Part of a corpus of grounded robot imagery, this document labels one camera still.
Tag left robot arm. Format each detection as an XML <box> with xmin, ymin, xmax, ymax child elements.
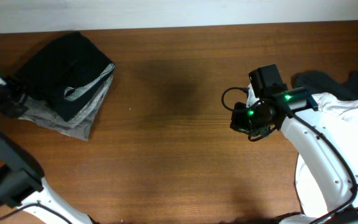
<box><xmin>0</xmin><ymin>77</ymin><xmax>95</xmax><ymax>223</ymax></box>

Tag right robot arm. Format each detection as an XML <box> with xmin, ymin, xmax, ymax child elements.
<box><xmin>230</xmin><ymin>65</ymin><xmax>358</xmax><ymax>223</ymax></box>

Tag dark garment pile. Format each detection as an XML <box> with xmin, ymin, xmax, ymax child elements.
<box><xmin>291</xmin><ymin>70</ymin><xmax>358</xmax><ymax>101</ymax></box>

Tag folded grey shorts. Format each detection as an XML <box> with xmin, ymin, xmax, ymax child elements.
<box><xmin>19</xmin><ymin>75</ymin><xmax>113</xmax><ymax>141</ymax></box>

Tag black shorts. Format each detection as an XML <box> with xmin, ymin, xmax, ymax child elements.
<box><xmin>14</xmin><ymin>32</ymin><xmax>115</xmax><ymax>121</ymax></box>

